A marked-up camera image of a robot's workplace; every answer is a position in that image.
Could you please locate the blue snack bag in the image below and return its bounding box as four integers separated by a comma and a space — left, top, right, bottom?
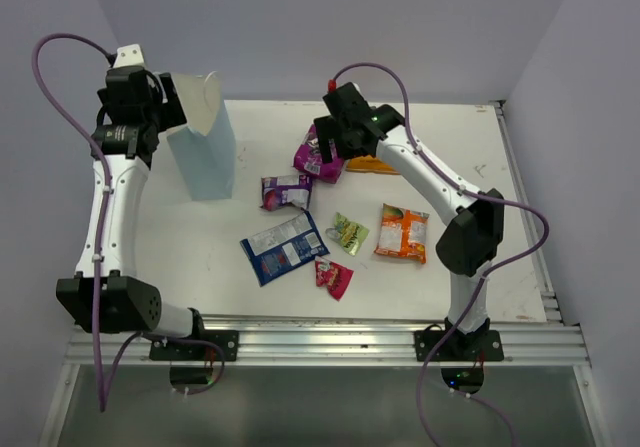
240, 211, 329, 287

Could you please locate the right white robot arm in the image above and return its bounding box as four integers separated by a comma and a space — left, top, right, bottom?
314, 80, 504, 360

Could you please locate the red candy packet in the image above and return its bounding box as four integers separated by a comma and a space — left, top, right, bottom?
315, 257, 354, 301

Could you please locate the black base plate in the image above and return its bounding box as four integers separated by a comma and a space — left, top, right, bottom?
413, 329, 505, 362
149, 330, 240, 362

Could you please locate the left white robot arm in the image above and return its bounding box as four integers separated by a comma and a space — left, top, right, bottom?
56, 65, 208, 360

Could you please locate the orange snack bag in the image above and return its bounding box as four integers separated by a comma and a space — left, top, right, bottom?
374, 204, 429, 264

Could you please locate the light blue paper bag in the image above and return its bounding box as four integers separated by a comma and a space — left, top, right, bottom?
167, 72, 236, 201

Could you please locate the green candy packet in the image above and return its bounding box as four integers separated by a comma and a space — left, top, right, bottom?
325, 212, 369, 256

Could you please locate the orange-yellow chips bag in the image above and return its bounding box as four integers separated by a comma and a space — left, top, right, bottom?
346, 155, 398, 175

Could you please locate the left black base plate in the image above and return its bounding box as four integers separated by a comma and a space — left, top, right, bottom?
149, 330, 240, 362

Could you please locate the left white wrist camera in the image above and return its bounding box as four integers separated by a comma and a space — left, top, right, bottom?
113, 44, 146, 68

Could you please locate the aluminium rail frame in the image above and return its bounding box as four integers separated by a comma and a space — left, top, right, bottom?
59, 100, 594, 368

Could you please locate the purple candy bag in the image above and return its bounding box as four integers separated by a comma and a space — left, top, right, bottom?
261, 174, 313, 211

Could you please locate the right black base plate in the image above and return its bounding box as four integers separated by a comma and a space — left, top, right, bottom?
413, 329, 505, 362

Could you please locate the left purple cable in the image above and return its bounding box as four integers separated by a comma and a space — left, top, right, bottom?
31, 33, 227, 413

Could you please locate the magenta snack bag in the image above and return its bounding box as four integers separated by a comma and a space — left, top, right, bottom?
293, 125, 344, 184

